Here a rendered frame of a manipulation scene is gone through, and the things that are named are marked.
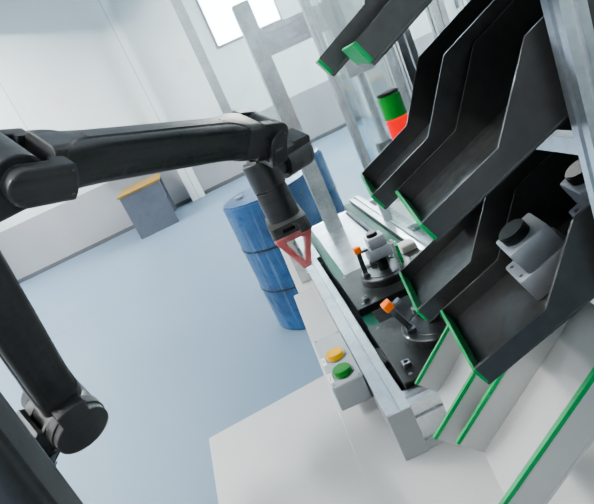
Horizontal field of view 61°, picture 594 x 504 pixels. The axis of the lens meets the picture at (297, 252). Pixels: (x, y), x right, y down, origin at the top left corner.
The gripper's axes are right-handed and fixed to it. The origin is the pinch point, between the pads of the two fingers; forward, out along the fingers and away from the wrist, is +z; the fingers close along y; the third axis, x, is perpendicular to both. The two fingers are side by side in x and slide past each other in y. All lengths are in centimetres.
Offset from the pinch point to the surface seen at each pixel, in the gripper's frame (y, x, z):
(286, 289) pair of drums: 225, 16, 92
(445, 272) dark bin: -22.2, -16.2, 2.1
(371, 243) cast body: 36.7, -17.6, 16.3
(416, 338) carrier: 1.3, -13.0, 24.4
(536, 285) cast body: -40.0, -19.3, -1.5
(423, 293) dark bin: -21.7, -12.4, 3.7
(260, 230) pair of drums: 226, 14, 49
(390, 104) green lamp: 21.9, -30.2, -15.3
